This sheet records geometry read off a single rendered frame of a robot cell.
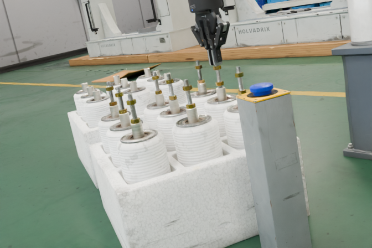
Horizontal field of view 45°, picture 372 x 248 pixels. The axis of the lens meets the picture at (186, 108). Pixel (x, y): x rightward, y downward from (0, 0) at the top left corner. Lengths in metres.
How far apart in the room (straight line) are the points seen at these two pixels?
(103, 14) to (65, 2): 2.38
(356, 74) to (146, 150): 0.62
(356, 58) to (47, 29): 6.58
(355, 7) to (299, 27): 1.96
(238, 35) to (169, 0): 0.93
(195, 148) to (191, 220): 0.14
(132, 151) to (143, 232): 0.15
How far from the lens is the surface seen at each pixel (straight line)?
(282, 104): 0.77
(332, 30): 3.05
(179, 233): 0.90
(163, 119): 1.01
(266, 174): 0.78
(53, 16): 7.58
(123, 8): 8.21
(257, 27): 3.41
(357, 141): 1.30
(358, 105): 1.27
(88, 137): 1.36
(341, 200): 1.09
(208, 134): 0.90
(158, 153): 0.87
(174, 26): 4.22
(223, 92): 1.06
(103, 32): 5.41
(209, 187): 0.89
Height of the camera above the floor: 0.49
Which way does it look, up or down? 13 degrees down
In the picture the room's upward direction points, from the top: 11 degrees counter-clockwise
